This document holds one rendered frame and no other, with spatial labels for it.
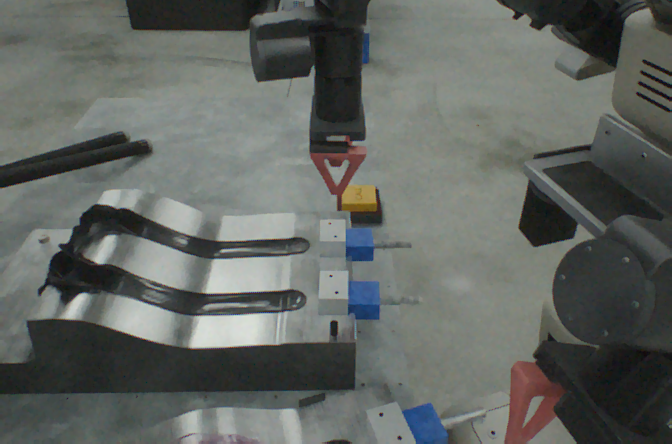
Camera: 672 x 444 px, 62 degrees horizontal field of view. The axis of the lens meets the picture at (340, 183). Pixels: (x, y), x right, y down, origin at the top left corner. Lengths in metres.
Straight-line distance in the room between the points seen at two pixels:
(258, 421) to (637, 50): 0.58
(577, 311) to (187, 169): 0.95
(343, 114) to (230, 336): 0.30
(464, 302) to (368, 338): 1.24
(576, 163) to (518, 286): 1.39
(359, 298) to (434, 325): 1.23
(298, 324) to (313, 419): 0.11
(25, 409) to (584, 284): 0.68
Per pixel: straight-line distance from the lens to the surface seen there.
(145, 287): 0.76
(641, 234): 0.33
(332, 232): 0.79
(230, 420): 0.63
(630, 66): 0.75
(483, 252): 2.24
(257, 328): 0.71
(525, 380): 0.44
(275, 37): 0.62
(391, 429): 0.62
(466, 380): 1.80
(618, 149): 0.74
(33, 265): 0.93
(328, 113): 0.66
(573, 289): 0.34
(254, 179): 1.13
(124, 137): 1.31
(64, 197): 1.18
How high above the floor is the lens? 1.40
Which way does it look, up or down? 33 degrees down
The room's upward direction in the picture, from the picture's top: straight up
